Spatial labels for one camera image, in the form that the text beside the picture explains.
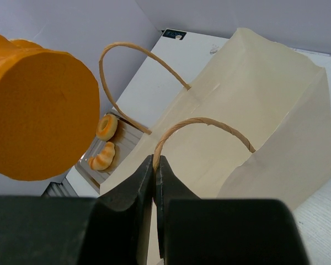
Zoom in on sesame twisted bread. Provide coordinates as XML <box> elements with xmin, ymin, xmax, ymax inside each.
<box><xmin>0</xmin><ymin>35</ymin><xmax>100</xmax><ymax>181</ymax></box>

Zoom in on beige paper bag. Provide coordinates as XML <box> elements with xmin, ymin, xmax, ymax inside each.
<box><xmin>98</xmin><ymin>26</ymin><xmax>331</xmax><ymax>265</ymax></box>

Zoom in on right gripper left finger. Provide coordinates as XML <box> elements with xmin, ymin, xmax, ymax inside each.
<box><xmin>0</xmin><ymin>156</ymin><xmax>153</xmax><ymax>264</ymax></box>

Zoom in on fake croissant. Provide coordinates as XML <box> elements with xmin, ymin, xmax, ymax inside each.
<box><xmin>88</xmin><ymin>141</ymin><xmax>115</xmax><ymax>171</ymax></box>

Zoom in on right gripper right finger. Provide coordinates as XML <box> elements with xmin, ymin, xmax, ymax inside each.
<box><xmin>156</xmin><ymin>156</ymin><xmax>309</xmax><ymax>264</ymax></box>

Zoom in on left blue table label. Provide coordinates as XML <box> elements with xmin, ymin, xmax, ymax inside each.
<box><xmin>162</xmin><ymin>29</ymin><xmax>187</xmax><ymax>40</ymax></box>

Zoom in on plain orange donut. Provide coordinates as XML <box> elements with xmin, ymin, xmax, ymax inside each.
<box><xmin>96</xmin><ymin>114</ymin><xmax>118</xmax><ymax>141</ymax></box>

